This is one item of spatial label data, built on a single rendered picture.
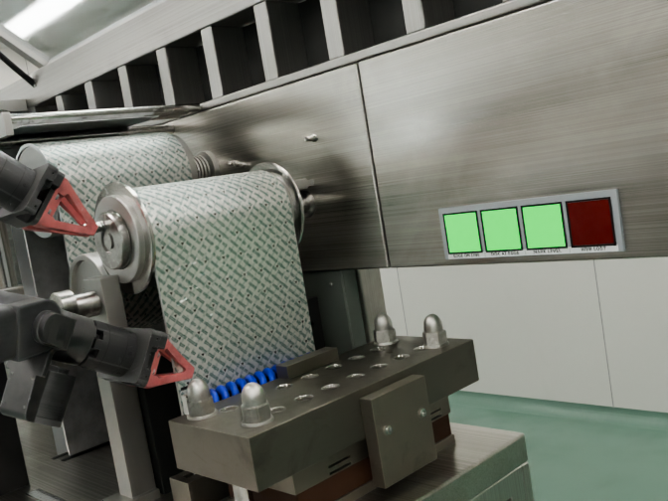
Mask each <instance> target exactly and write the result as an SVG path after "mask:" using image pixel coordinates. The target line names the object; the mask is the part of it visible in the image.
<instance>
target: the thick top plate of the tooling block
mask: <svg viewBox="0 0 668 501"><path fill-rule="evenodd" d="M397 338H398V340H399V341H398V342H397V343H395V344H391V345H386V346H375V345H374V342H375V341H373V342H371V343H368V344H366V345H363V346H360V347H358V348H355V349H353V350H350V351H347V352H345V353H342V354H340V355H338V356H339V360H337V361H335V362H332V363H329V364H327V365H324V366H322V367H319V368H317V369H314V370H312V371H309V372H307V373H304V374H301V375H299V376H296V377H294V378H291V379H289V380H288V379H281V378H278V379H275V380H273V381H270V382H267V383H265V384H262V385H261V386H262V388H263V390H264V392H265V397H266V399H267V401H268V402H269V407H270V413H271V414H272V415H273V417H274V420H273V421H272V422H270V423H268V424H265V425H261V426H257V427H243V426H242V420H243V414H242V409H241V405H242V404H243V403H242V393H239V394H236V395H234V396H231V397H229V398H226V399H223V400H221V401H218V402H216V403H214V407H215V409H217V410H218V413H217V414H216V415H214V416H213V417H208V418H205V419H200V420H188V419H187V415H182V416H180V417H175V418H173V419H170V420H168V422H169V427H170V432H171V438H172V443H173V448H174V454H175V459H176V464H177V468H179V469H182V470H185V471H189V472H192V473H195V474H199V475H202V476H205V477H209V478H212V479H215V480H219V481H222V482H225V483H229V484H232V485H235V486H239V487H242V488H244V489H248V490H251V491H254V492H260V491H262V490H264V489H266V488H268V487H270V486H272V485H274V484H276V483H278V482H280V481H282V480H284V479H286V478H288V477H290V476H292V475H293V474H295V473H297V472H299V471H301V470H303V469H305V468H307V467H309V466H311V465H313V464H315V463H317V462H319V461H321V460H323V459H325V458H327V457H329V456H331V455H333V454H335V453H337V452H339V451H341V450H343V449H345V448H346V447H348V446H350V445H352V444H354V443H356V442H358V441H360V440H362V439H364V438H366V435H365V429H364V423H363V417H362V411H361V405H360V398H362V397H365V396H367V395H369V394H371V393H372V392H375V391H377V390H379V389H381V388H383V387H386V386H388V385H390V384H392V383H394V382H397V381H399V380H401V379H403V378H405V377H408V376H410V375H412V374H414V375H424V378H425V385H426V391H427V398H428V404H429V405H432V404H434V403H436V402H438V401H440V400H442V399H444V398H446V397H448V396H450V395H452V394H453V393H455V392H457V391H459V390H461V389H463V388H465V387H467V386H469V385H471V384H473V383H475V382H477V381H479V377H478V370H477V364H476V357H475V350H474V344H473V339H458V338H447V341H448V342H449V345H447V346H445V347H442V348H436V349H425V348H424V347H423V346H422V345H423V339H422V337H416V336H397Z"/></svg>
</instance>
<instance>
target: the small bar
mask: <svg viewBox="0 0 668 501"><path fill-rule="evenodd" d="M337 360H339V356H338V350H337V348H336V347H324V348H321V349H318V350H316V351H313V352H310V353H308V354H305V355H302V356H300V357H297V358H294V359H291V360H289V361H286V362H283V363H281V364H278V365H276V366H275V367H276V373H277V377H278V378H281V379H288V380H289V379H291V378H294V377H296V376H299V375H301V374H304V373H307V372H309V371H312V370H314V369H317V368H319V367H322V366H324V365H327V364H329V363H332V362H335V361H337Z"/></svg>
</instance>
